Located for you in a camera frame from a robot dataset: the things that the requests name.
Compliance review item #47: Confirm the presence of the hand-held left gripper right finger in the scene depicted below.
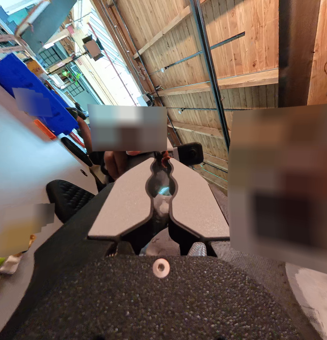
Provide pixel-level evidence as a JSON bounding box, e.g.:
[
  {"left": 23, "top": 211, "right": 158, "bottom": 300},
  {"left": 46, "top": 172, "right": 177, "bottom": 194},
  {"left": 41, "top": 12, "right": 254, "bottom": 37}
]
[{"left": 168, "top": 158, "right": 231, "bottom": 242}]

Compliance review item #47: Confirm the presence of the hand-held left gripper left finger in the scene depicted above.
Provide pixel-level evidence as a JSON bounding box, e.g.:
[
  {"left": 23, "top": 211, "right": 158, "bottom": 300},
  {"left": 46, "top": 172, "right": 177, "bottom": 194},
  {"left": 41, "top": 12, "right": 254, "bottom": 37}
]
[{"left": 88, "top": 158, "right": 156, "bottom": 240}]

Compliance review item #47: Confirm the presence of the person's right hand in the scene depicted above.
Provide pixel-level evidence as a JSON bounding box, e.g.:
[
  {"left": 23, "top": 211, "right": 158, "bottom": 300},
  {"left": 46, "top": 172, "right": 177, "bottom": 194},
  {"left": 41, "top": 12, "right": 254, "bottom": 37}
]
[{"left": 104, "top": 150, "right": 144, "bottom": 181}]

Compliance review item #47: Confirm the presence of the black mesh office chair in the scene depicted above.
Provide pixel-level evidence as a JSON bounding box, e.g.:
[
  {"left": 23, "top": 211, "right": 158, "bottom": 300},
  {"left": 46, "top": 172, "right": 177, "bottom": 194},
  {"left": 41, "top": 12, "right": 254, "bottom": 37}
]
[{"left": 46, "top": 179, "right": 96, "bottom": 224}]

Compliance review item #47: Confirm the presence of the studio light panel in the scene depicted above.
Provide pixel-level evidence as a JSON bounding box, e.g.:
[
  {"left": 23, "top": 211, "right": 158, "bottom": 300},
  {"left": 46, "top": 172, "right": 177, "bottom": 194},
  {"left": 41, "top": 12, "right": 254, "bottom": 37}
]
[{"left": 82, "top": 35, "right": 105, "bottom": 63}]

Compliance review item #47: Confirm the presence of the blue plastic bin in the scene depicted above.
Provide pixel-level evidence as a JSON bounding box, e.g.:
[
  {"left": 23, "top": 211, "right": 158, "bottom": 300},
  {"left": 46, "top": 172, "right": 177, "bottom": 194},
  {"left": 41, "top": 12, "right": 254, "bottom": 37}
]
[{"left": 0, "top": 52, "right": 79, "bottom": 136}]

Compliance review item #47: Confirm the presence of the tall black panel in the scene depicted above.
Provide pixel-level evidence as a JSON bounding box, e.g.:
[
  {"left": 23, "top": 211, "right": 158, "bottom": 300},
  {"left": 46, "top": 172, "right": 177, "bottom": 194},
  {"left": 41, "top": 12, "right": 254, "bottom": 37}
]
[{"left": 20, "top": 0, "right": 79, "bottom": 55}]

